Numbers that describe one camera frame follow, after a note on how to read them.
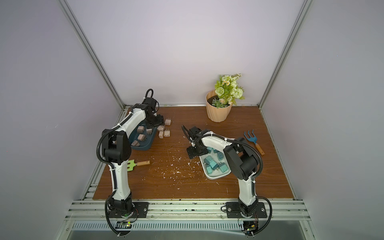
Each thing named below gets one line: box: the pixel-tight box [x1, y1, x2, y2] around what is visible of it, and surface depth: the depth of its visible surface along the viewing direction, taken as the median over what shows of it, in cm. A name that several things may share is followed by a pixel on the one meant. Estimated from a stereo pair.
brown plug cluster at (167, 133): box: [164, 128, 171, 137], surface depth 104 cm
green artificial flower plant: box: [212, 73, 245, 109], surface depth 94 cm
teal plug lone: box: [217, 151, 224, 161], surface depth 90 cm
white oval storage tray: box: [199, 147, 232, 180], surface depth 87 cm
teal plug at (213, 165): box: [209, 160, 219, 171], surface depth 87 cm
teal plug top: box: [206, 166, 213, 175], surface depth 85 cm
